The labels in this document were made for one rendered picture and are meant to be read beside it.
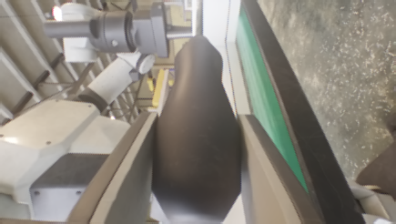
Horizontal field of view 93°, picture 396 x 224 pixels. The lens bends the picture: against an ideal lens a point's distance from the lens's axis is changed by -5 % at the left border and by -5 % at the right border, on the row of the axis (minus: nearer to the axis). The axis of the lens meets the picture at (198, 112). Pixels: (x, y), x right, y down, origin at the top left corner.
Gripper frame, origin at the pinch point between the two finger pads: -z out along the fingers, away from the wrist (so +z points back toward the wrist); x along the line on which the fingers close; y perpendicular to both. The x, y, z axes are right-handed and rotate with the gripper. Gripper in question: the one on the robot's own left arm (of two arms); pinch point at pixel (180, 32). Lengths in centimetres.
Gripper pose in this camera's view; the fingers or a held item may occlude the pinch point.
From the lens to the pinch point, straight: 47.0
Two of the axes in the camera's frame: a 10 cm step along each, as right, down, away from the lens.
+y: 0.1, -7.5, 6.6
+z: -10.0, -0.1, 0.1
